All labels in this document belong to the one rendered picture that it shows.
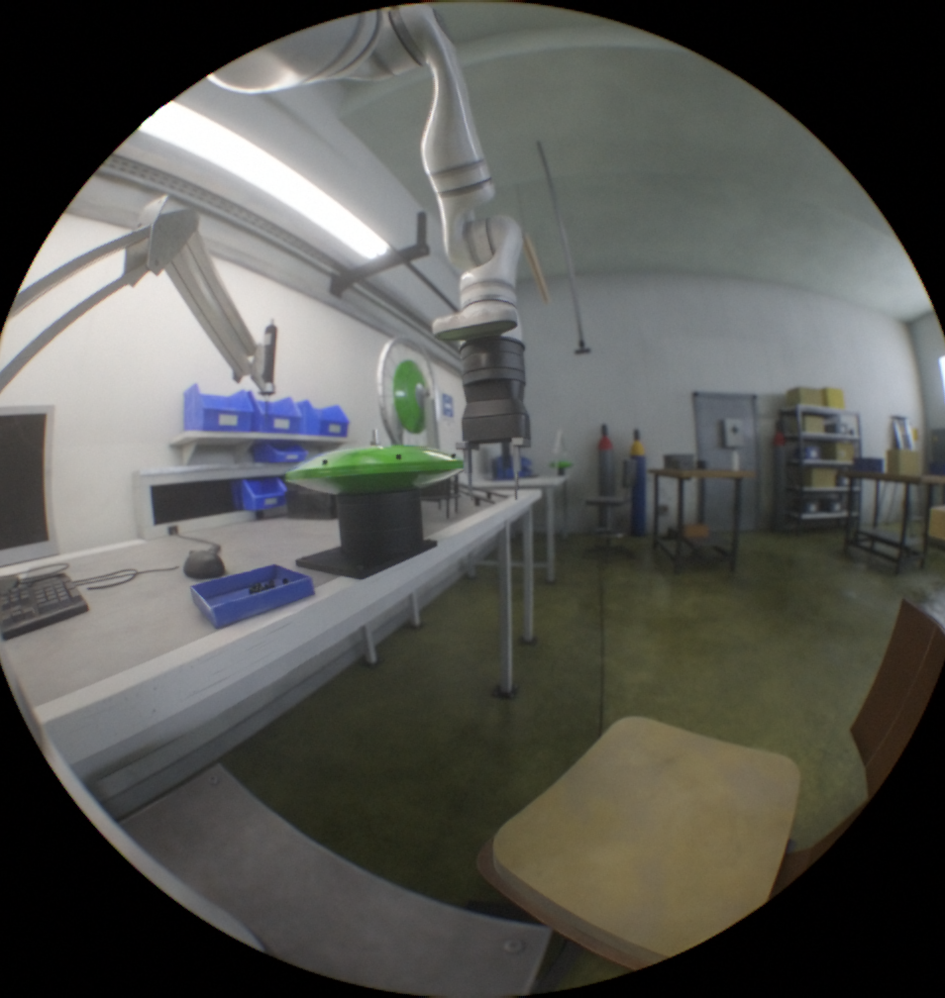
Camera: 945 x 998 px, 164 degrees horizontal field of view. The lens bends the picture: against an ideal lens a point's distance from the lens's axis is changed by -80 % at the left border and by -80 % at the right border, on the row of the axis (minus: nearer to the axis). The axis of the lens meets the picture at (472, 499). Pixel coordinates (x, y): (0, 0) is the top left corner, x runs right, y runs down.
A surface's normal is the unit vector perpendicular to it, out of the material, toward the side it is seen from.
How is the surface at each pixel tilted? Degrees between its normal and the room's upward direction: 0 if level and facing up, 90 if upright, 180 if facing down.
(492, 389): 98
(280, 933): 0
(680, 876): 0
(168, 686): 90
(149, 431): 90
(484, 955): 0
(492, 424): 90
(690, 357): 90
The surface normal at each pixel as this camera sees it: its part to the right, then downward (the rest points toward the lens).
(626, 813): -0.05, -0.99
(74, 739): 0.94, -0.01
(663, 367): -0.34, 0.11
